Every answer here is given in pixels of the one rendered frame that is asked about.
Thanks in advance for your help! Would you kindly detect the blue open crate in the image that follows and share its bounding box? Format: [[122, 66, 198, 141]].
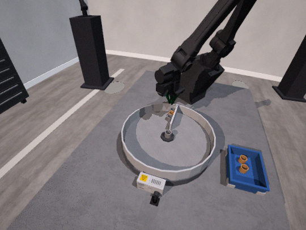
[[225, 145, 270, 196]]

